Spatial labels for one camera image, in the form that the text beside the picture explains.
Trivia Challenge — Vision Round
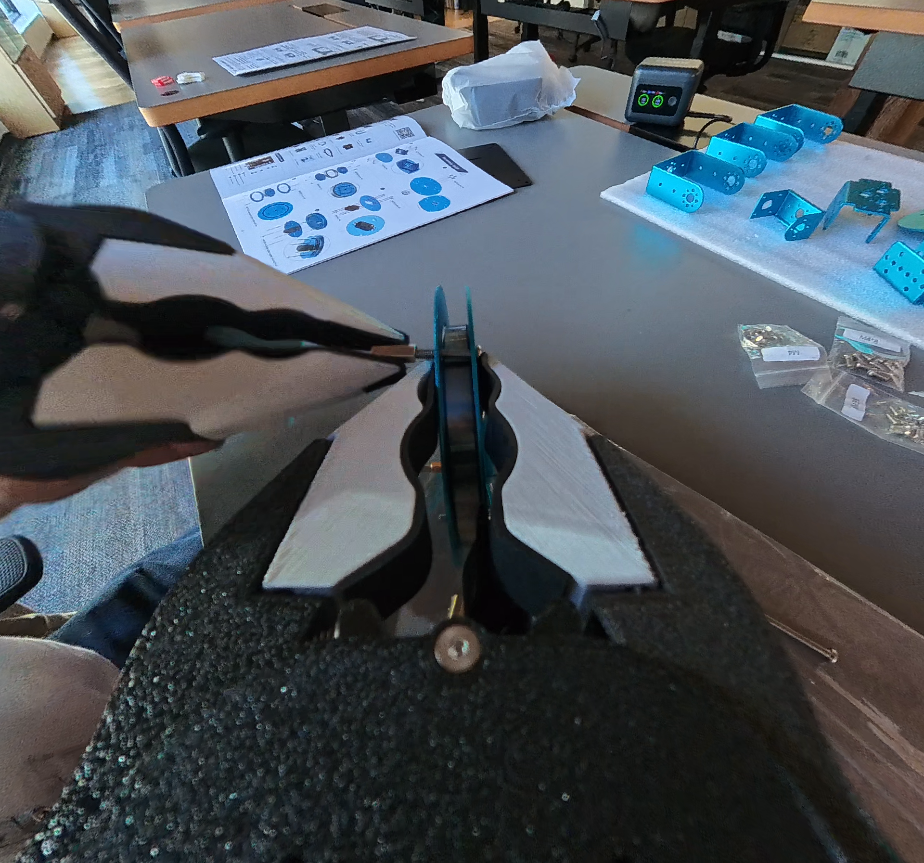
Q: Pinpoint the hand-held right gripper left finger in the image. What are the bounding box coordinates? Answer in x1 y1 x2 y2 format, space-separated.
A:
262 363 434 618

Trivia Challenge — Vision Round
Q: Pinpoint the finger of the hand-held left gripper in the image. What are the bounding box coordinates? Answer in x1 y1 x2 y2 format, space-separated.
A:
31 349 405 441
85 237 410 360

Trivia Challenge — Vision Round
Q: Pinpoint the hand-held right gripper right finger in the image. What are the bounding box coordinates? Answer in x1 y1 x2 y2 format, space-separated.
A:
469 358 658 620

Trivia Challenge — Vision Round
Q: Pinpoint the blue round turntable base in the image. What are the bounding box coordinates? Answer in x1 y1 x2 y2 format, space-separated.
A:
432 285 499 568

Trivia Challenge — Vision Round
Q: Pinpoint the person's left hand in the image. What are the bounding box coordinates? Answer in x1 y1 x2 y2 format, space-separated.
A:
0 437 222 519

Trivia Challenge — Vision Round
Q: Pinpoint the light wooden cabinet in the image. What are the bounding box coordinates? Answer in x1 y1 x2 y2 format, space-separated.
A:
0 33 69 140

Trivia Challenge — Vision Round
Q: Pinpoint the printed paper sheet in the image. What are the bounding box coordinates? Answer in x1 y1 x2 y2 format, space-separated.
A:
213 26 417 77

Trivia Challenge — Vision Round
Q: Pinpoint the pile of small screw bags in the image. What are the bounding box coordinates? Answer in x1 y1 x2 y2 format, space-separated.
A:
738 316 924 454

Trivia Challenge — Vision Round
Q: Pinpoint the long silver bolt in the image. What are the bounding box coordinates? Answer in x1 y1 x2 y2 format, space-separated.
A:
769 619 840 663

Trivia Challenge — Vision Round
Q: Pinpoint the open instruction booklet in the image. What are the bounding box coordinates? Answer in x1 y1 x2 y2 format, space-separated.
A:
209 116 515 275

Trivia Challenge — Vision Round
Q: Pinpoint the white foam sheet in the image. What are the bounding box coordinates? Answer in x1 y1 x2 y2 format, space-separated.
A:
601 127 924 348

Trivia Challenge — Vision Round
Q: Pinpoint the black flat plate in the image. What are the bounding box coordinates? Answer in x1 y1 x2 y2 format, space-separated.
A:
460 143 534 191

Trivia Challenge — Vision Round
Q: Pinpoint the white wrapped grey bundle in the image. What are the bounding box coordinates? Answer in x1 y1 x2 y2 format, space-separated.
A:
442 40 580 131

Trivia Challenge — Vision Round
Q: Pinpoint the dark device with green display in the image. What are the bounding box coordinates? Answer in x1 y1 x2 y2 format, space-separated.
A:
624 56 705 128

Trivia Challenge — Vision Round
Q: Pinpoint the stack of cardboard boxes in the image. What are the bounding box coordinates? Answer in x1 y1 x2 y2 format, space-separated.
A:
783 0 911 66

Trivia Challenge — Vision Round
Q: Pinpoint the blue U-shaped servo bracket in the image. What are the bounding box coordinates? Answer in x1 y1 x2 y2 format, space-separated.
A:
754 103 844 145
646 150 746 214
705 121 804 178

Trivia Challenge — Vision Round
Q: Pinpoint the small blue angle bracket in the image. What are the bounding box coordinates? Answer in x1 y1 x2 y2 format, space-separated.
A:
749 189 825 242

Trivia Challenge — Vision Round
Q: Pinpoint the wide blue perforated bracket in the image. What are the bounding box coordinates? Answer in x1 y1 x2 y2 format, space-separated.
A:
872 241 924 304

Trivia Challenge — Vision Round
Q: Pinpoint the black device cable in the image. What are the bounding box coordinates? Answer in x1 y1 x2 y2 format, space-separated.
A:
682 112 733 149

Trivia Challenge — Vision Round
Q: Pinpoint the teal multi-hole metal bracket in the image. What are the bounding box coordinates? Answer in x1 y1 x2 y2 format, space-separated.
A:
823 179 902 245

